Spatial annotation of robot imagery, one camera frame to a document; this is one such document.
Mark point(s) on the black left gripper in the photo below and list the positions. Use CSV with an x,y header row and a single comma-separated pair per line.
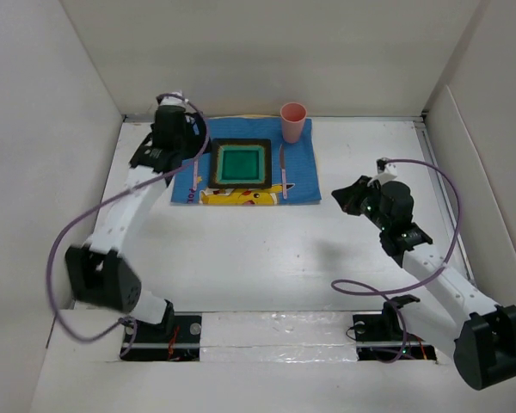
x,y
196,139

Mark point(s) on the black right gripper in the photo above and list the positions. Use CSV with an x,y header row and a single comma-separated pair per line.
x,y
349,195

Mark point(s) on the pink handled fork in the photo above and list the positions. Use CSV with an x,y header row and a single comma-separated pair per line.
x,y
195,175

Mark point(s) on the green square plate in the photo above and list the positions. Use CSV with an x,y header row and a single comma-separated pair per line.
x,y
240,163

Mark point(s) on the pink handled knife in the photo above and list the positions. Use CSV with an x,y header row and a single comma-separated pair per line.
x,y
282,164

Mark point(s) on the pink plastic cup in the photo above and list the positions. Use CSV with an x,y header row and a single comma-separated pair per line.
x,y
293,116

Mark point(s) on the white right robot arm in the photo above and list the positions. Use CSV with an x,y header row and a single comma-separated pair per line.
x,y
475,331

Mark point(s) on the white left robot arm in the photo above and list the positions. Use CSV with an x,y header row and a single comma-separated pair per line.
x,y
99,271

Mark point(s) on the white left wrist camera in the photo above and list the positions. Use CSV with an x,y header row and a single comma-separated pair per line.
x,y
175,98

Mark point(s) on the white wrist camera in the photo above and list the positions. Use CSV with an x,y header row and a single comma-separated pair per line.
x,y
386,172
175,98

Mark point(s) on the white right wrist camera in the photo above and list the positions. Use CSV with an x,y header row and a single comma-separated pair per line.
x,y
386,172

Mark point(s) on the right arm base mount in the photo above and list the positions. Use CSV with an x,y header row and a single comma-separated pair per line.
x,y
380,338

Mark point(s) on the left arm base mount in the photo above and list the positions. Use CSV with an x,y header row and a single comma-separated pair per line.
x,y
149,344

